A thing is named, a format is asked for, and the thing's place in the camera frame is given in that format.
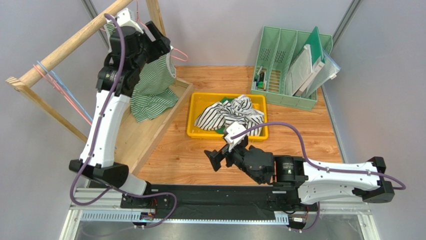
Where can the black white striped tank top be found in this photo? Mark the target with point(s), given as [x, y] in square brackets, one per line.
[223, 114]

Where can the clear mesh zip pouch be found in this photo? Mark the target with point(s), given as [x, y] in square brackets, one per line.
[328, 72]

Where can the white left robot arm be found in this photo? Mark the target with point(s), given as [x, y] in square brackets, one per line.
[96, 162]

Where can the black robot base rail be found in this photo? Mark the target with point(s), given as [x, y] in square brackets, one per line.
[217, 202]

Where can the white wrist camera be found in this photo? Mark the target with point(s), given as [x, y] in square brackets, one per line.
[230, 135]
[126, 18]

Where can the yellow plastic tray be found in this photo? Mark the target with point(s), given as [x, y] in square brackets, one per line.
[201, 100]

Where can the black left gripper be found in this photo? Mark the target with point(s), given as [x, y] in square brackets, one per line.
[160, 46]

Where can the white pen in organizer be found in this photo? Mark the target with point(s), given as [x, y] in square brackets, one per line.
[257, 77]

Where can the green white striped tank top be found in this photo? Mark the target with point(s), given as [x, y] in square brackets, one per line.
[146, 84]

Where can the white mesh document pouch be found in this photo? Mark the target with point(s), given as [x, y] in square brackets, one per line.
[299, 71]

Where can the green plastic file organizer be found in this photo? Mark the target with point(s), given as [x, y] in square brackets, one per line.
[277, 48]

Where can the wooden clothes rack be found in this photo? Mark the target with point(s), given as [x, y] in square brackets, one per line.
[136, 141]

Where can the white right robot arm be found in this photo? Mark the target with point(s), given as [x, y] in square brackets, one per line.
[307, 182]

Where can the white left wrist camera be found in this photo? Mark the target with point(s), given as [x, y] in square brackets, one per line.
[126, 18]

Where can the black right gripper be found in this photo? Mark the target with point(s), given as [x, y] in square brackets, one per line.
[225, 156]

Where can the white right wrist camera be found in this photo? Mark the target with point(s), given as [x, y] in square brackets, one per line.
[230, 135]

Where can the green cover book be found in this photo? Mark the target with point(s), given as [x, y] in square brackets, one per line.
[318, 59]

